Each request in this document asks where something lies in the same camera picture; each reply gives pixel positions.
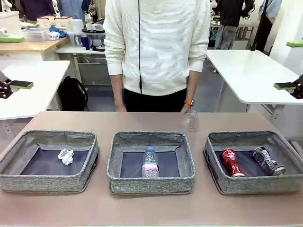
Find black backpack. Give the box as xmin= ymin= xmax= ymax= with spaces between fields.
xmin=58 ymin=76 xmax=89 ymax=112

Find grey fabric basket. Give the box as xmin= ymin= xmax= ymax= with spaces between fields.
xmin=0 ymin=129 xmax=100 ymax=192
xmin=106 ymin=131 xmax=196 ymax=195
xmin=203 ymin=131 xmax=303 ymax=195

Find dark blue bottle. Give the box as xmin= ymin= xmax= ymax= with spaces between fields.
xmin=80 ymin=34 xmax=90 ymax=51

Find blue cloth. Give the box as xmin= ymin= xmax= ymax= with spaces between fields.
xmin=49 ymin=25 xmax=70 ymax=38

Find clear bottle with pink label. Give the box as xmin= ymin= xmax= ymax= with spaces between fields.
xmin=141 ymin=146 xmax=160 ymax=177

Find bystander in light blue shirt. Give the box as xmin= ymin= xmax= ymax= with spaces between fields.
xmin=255 ymin=0 xmax=282 ymax=52

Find white plastic mesh basket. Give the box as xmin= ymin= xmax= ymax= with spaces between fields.
xmin=20 ymin=27 xmax=48 ymax=42

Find white table with metal legs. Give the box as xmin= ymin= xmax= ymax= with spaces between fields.
xmin=54 ymin=44 xmax=107 ymax=84

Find wooden top table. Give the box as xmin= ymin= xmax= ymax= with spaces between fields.
xmin=0 ymin=36 xmax=69 ymax=62

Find clear plastic storage bin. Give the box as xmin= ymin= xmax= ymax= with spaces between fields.
xmin=67 ymin=31 xmax=106 ymax=47

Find thin black hanging cable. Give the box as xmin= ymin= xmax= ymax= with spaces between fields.
xmin=137 ymin=0 xmax=143 ymax=94

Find white box with wooden rim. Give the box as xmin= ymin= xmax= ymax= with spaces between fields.
xmin=36 ymin=16 xmax=73 ymax=31

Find person's left forearm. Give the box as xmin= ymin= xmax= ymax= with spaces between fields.
xmin=187 ymin=70 xmax=198 ymax=101

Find crushed black Pepsi can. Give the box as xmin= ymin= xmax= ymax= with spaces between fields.
xmin=252 ymin=146 xmax=286 ymax=176

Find person's right forearm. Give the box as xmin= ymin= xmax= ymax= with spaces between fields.
xmin=110 ymin=73 xmax=124 ymax=108

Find person's black trousers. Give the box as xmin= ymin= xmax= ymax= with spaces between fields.
xmin=123 ymin=86 xmax=187 ymax=112

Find white cylinder roll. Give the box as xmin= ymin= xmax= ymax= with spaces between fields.
xmin=71 ymin=18 xmax=83 ymax=33

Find white paper ball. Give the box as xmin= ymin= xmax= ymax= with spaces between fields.
xmin=58 ymin=148 xmax=75 ymax=166

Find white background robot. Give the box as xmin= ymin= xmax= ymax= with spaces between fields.
xmin=209 ymin=0 xmax=222 ymax=24

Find clear crushed plastic bottle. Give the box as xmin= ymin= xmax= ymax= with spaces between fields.
xmin=181 ymin=109 xmax=198 ymax=132

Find large white storage box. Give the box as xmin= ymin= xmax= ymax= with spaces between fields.
xmin=0 ymin=11 xmax=21 ymax=43

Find bystander in dark jacket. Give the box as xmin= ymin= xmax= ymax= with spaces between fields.
xmin=214 ymin=0 xmax=254 ymax=50

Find crushed red cola can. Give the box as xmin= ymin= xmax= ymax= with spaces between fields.
xmin=221 ymin=148 xmax=246 ymax=177

